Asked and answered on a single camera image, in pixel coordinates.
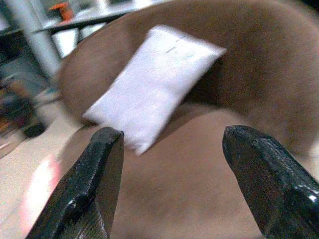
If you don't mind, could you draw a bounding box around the orange spool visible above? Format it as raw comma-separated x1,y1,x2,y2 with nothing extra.
48,1,75,22

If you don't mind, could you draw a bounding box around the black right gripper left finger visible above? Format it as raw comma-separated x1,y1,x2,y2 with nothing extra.
26,126,125,239

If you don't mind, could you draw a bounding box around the white round post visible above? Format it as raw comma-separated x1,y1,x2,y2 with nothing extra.
4,0,62,78

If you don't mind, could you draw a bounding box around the black round floor object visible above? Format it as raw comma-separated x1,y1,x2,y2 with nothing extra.
23,123,47,139

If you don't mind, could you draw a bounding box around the white rectangular pillow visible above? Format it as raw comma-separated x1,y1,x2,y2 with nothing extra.
82,24,227,156

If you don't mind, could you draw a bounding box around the dark glass-top table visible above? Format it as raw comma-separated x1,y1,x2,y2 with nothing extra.
32,9,140,34

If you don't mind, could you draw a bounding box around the brown fabric sofa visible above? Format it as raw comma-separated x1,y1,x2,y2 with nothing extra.
56,0,319,239

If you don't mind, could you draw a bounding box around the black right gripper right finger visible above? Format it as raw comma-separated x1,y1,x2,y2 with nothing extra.
222,124,319,239

